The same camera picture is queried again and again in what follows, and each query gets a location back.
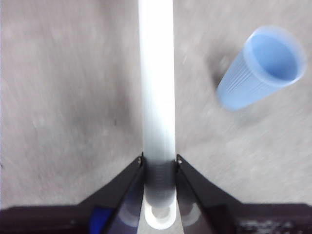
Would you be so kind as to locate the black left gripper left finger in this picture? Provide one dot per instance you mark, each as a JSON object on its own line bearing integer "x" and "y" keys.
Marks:
{"x": 97, "y": 214}

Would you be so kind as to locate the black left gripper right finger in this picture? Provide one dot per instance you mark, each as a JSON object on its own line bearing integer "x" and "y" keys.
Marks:
{"x": 219, "y": 214}

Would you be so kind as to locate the blue ribbed plastic cup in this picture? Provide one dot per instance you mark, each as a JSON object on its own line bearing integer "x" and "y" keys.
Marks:
{"x": 243, "y": 83}

